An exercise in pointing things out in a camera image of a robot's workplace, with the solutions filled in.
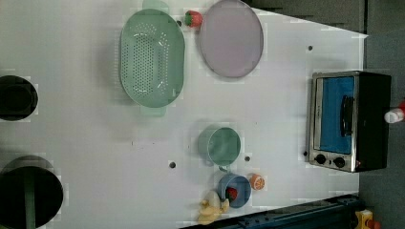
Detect black toaster oven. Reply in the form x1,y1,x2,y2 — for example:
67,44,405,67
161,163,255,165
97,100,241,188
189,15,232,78
309,71,392,173

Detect green mug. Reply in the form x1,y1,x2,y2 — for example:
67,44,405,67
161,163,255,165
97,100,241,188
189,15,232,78
198,125,242,173

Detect grey round plate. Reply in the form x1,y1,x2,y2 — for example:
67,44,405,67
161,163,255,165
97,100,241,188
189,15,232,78
199,0,264,77

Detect strawberry inside blue cup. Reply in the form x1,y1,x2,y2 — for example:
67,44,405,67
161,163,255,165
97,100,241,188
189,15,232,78
225,187,238,201

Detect green oval colander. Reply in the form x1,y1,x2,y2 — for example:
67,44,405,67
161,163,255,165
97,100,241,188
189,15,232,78
119,0,185,117

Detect blue cup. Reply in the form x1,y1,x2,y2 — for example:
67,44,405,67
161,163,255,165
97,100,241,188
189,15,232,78
217,174,252,208

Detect orange slice toy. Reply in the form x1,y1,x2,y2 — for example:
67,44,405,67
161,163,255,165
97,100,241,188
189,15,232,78
249,174,266,191

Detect yellow toy duck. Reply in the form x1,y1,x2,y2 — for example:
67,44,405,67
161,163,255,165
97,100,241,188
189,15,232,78
198,191,230,225

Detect toy strawberry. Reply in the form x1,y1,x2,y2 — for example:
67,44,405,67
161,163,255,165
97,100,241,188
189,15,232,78
184,10,203,28

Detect small black round base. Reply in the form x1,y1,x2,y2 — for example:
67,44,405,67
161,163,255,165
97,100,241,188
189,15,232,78
0,75,38,121

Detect large black round base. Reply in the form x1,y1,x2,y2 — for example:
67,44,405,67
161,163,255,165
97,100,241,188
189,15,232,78
0,156,64,229

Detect blue metal frame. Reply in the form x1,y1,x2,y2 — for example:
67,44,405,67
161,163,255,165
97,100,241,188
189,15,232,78
182,195,365,229

